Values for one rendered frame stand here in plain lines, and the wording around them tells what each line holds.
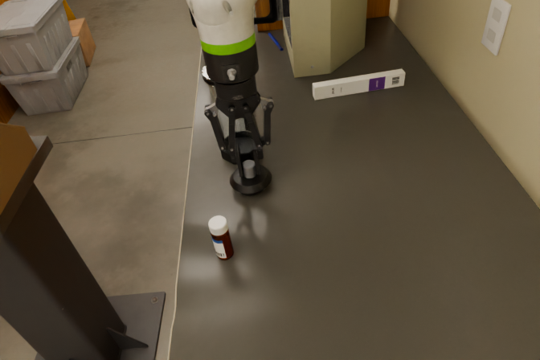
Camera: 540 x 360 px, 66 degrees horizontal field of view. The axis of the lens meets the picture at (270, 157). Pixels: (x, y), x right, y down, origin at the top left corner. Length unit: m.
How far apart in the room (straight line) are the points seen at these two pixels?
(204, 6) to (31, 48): 2.60
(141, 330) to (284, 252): 1.17
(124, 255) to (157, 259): 0.17
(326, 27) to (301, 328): 0.82
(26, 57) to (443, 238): 2.89
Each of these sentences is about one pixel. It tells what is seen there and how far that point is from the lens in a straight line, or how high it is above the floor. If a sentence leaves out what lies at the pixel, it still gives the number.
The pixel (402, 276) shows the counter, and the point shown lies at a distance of 0.78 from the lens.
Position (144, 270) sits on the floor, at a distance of 2.07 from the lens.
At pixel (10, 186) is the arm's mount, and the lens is 1.14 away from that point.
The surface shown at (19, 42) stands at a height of 0.55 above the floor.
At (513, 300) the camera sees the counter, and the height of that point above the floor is 0.94.
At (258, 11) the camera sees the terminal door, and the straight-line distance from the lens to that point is 1.53.
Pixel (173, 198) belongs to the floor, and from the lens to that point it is 2.33.
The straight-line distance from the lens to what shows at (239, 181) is 0.88.
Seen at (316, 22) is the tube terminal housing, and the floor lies 1.11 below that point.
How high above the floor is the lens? 1.58
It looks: 40 degrees down
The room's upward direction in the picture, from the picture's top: 7 degrees counter-clockwise
